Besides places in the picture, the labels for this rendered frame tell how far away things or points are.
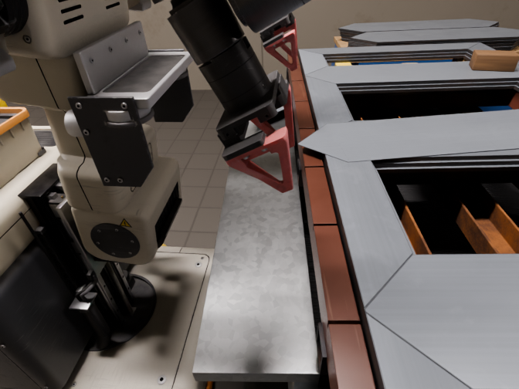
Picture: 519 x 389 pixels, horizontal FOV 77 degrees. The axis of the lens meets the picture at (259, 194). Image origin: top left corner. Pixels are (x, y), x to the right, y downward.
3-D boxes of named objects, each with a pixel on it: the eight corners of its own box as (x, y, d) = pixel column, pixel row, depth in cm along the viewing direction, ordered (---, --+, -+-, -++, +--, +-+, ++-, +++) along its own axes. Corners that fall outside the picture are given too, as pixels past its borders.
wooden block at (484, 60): (508, 66, 109) (515, 50, 106) (513, 72, 104) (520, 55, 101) (468, 65, 112) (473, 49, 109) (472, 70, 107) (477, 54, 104)
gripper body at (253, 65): (284, 82, 39) (254, 22, 36) (280, 120, 31) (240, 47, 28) (239, 106, 42) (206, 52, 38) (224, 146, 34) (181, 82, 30)
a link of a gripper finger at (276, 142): (314, 156, 39) (279, 88, 35) (317, 192, 34) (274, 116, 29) (265, 176, 42) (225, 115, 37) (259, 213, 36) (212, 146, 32)
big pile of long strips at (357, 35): (488, 30, 170) (493, 17, 166) (537, 50, 139) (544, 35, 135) (334, 36, 174) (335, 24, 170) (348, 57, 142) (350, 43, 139)
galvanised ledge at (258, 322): (286, 89, 155) (286, 82, 153) (318, 382, 52) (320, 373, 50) (244, 90, 156) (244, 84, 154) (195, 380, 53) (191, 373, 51)
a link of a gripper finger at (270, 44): (309, 55, 73) (290, 14, 68) (309, 65, 67) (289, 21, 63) (281, 69, 75) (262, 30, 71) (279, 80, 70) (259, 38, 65)
